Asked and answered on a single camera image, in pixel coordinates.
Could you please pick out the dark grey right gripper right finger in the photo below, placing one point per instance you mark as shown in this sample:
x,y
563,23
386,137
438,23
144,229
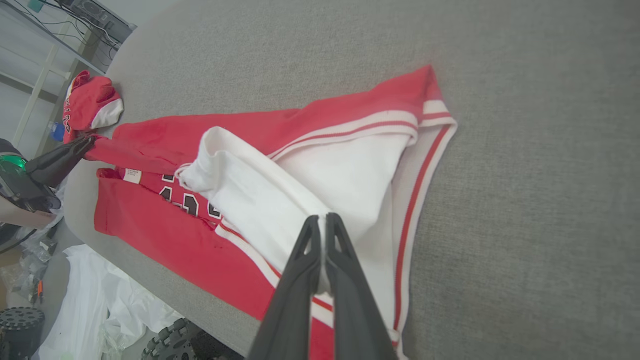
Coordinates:
x,y
352,310

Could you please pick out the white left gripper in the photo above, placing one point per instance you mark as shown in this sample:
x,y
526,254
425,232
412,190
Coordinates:
x,y
17,187

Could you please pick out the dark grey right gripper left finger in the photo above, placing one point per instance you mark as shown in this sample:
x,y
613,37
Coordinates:
x,y
295,300

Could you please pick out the red shorts white trim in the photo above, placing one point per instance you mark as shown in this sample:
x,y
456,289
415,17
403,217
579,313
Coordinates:
x,y
87,102

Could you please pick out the red Bulls basketball jersey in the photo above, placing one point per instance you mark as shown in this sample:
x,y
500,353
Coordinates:
x,y
175,235

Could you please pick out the small blue object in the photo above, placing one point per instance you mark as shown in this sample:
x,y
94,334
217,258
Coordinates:
x,y
57,131

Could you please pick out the white metal shelf rack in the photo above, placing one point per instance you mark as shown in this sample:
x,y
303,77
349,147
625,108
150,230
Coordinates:
x,y
40,80

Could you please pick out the clear plastic bag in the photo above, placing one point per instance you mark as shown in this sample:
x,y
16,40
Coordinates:
x,y
30,260

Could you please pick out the black knobby tyre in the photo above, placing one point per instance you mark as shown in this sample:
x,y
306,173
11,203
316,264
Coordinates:
x,y
180,342
20,330

